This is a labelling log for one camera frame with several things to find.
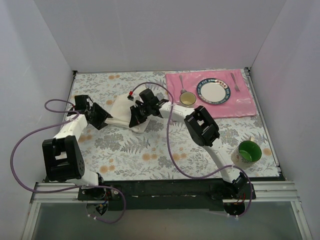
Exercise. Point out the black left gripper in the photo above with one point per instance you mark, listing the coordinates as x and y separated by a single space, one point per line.
94 115

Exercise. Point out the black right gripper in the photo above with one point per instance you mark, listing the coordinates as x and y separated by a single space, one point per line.
140 111

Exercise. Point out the white cloth napkin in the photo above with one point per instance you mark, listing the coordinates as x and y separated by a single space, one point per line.
121 115

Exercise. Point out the silver spoon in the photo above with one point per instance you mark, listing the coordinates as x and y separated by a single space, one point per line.
183 90

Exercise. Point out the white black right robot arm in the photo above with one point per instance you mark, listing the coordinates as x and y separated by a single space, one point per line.
202 129

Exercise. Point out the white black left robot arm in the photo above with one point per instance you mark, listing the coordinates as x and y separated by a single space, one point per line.
62 155

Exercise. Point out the green inside floral mug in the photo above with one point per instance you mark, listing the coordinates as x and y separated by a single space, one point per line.
246 154

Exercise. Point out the floral patterned table mat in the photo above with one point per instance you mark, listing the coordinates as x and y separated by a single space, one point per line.
121 154

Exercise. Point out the cream enamel mug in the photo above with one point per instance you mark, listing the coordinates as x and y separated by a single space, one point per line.
187 99

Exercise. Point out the white plate blue rim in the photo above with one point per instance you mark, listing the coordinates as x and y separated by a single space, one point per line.
213 91

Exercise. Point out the pink placemat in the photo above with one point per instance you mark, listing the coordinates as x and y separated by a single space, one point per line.
240 104

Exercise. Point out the silver fork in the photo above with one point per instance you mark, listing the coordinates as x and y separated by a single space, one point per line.
236 87

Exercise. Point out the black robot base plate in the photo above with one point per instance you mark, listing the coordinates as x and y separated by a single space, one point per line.
160 203

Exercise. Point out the aluminium frame rail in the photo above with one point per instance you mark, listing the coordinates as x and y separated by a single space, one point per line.
262 191

